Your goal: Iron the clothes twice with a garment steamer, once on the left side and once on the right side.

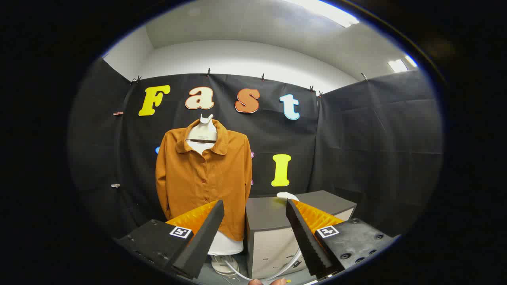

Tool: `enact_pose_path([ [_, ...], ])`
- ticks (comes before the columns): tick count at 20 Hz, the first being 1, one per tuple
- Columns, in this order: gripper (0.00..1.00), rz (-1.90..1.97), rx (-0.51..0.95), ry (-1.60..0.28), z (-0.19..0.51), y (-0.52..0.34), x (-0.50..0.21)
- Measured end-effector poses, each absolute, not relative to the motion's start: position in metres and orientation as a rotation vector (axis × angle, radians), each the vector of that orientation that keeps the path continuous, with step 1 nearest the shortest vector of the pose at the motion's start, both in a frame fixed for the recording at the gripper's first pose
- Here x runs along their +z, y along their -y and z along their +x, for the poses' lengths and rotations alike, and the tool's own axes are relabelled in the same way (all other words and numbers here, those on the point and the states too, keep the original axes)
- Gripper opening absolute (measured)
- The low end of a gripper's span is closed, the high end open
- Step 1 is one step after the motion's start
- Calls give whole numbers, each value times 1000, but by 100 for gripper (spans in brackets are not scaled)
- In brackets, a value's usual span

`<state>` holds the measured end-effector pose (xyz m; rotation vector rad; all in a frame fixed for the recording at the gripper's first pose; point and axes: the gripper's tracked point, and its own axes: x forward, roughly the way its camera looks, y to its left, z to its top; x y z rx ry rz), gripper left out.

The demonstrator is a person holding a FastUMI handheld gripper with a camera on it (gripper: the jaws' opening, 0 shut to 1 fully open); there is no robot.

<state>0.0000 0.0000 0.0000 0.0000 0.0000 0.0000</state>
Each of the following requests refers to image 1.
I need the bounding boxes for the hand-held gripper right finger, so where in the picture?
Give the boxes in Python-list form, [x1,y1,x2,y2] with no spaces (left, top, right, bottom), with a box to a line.
[285,199,400,280]

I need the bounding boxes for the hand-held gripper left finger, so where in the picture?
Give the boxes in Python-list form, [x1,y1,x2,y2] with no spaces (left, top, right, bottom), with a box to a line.
[115,200,225,280]

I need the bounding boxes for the brown button-up shirt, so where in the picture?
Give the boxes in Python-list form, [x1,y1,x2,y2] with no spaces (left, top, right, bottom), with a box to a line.
[155,119,253,241]

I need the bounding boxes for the white mannequin torso stand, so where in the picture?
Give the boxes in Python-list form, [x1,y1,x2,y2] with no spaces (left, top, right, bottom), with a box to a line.
[186,114,244,276]

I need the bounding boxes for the grey cabinet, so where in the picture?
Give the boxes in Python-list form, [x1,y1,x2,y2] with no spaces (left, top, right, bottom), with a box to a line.
[245,190,357,280]

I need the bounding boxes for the black backdrop cloth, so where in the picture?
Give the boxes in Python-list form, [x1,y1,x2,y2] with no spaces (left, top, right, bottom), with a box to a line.
[67,57,443,248]

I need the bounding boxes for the row of black backdrop clips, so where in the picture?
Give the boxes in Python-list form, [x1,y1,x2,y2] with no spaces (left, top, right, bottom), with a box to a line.
[131,68,369,98]

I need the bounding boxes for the small ceiling light panel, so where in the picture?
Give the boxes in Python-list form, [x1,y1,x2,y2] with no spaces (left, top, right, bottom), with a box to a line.
[387,55,418,73]

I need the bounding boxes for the long ceiling light panel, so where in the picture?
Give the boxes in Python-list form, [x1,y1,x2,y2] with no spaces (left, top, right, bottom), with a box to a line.
[283,0,360,28]

